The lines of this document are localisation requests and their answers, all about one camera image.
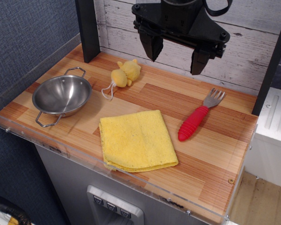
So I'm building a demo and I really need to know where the red-handled metal fork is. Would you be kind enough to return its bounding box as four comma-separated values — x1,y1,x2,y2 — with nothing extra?
177,88,225,142

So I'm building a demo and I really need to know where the black yellow object bottom-left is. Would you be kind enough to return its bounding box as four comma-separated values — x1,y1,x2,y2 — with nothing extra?
0,196,33,225

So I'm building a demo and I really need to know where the black left vertical post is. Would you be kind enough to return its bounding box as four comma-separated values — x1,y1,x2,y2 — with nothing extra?
75,0,100,63

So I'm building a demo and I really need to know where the grey toy fridge cabinet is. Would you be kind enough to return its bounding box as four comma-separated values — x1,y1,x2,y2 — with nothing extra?
34,142,202,225

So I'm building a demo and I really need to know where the black right vertical post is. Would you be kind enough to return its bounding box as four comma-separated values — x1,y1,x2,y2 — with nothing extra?
252,31,281,116

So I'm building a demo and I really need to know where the clear acrylic table guard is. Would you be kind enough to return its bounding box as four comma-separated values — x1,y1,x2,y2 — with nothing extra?
0,29,260,225

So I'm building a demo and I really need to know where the yellow bear-shaped sponge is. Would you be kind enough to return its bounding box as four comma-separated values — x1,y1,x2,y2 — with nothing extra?
101,59,141,100

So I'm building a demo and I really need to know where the black vertical post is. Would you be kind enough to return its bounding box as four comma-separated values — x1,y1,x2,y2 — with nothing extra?
75,0,100,63
252,31,281,116

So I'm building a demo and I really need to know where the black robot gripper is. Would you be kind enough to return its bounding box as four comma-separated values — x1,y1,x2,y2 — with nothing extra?
132,0,231,75

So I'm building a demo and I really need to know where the stainless steel two-handled bowl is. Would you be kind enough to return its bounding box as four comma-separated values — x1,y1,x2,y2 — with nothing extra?
32,67,92,128

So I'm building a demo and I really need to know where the folded yellow cloth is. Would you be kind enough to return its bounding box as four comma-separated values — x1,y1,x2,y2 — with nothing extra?
99,110,178,173

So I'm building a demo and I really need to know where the silver dispenser button panel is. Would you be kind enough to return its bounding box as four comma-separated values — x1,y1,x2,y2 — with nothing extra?
87,185,144,225

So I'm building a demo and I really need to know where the black cable loop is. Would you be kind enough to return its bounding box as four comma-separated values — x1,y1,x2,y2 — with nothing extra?
202,0,233,17

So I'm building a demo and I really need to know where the white grooved side unit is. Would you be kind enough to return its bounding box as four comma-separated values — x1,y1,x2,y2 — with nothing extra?
244,88,281,186

